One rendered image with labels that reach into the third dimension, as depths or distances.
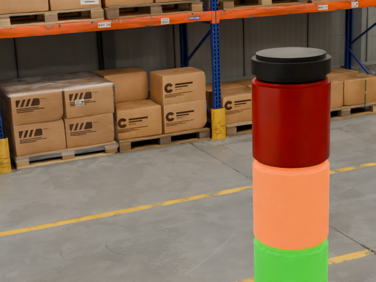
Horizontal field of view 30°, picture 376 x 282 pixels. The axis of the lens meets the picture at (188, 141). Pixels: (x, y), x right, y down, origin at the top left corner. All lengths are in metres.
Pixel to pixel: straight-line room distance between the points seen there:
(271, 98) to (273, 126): 0.02
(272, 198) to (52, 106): 7.72
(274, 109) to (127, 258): 5.29
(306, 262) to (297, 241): 0.02
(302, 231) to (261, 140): 0.06
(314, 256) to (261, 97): 0.11
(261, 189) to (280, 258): 0.05
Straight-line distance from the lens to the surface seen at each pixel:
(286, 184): 0.44
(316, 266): 0.47
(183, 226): 6.24
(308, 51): 0.45
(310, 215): 0.45
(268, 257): 0.47
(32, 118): 8.13
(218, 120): 8.81
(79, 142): 8.32
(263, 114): 0.44
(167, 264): 5.56
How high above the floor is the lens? 2.41
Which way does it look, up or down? 16 degrees down
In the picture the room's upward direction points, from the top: 2 degrees counter-clockwise
